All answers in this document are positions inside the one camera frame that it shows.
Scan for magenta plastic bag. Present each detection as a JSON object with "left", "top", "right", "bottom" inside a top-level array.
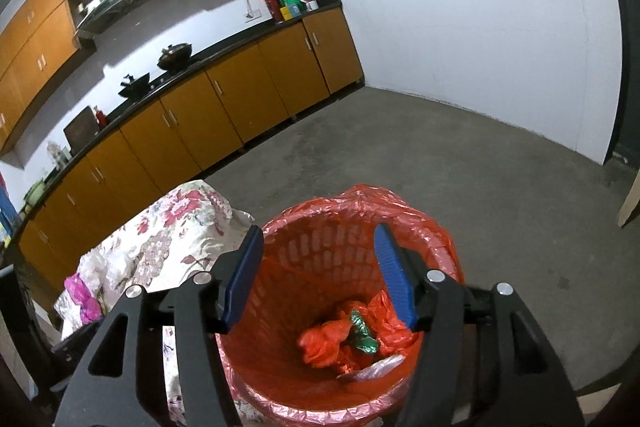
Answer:
[{"left": 64, "top": 273, "right": 103, "bottom": 325}]

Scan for red plastic bag trash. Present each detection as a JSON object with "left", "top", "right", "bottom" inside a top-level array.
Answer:
[{"left": 336, "top": 289, "right": 419, "bottom": 358}]

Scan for green wrapper trash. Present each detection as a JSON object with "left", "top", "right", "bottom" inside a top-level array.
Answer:
[{"left": 348, "top": 309, "right": 380, "bottom": 355}]

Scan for red lined trash basket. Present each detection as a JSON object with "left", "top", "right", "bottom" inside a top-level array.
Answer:
[{"left": 217, "top": 185, "right": 463, "bottom": 426}]

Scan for lower wooden kitchen cabinets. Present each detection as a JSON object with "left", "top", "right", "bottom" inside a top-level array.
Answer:
[{"left": 13, "top": 0, "right": 364, "bottom": 291}]

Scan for floral tablecloth table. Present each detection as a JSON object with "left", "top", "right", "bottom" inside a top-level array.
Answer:
[{"left": 54, "top": 181, "right": 255, "bottom": 426}]

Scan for green pot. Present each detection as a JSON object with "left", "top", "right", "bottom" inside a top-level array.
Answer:
[{"left": 24, "top": 179, "right": 46, "bottom": 207}]

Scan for glass jar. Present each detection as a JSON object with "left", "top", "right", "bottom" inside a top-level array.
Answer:
[{"left": 47, "top": 141, "right": 70, "bottom": 169}]

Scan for dark cutting board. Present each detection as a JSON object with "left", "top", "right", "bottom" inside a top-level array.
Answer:
[{"left": 63, "top": 106, "right": 100, "bottom": 155}]

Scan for red bottle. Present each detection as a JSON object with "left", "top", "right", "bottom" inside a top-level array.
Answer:
[{"left": 93, "top": 106, "right": 108, "bottom": 129}]

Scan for black wok pan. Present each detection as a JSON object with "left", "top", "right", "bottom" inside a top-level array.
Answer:
[{"left": 118, "top": 72, "right": 151, "bottom": 100}]

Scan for black wok with lid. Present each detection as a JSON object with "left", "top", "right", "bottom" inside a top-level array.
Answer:
[{"left": 157, "top": 42, "right": 192, "bottom": 72}]

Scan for black range hood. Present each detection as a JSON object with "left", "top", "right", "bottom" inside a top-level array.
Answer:
[{"left": 76, "top": 0, "right": 148, "bottom": 39}]

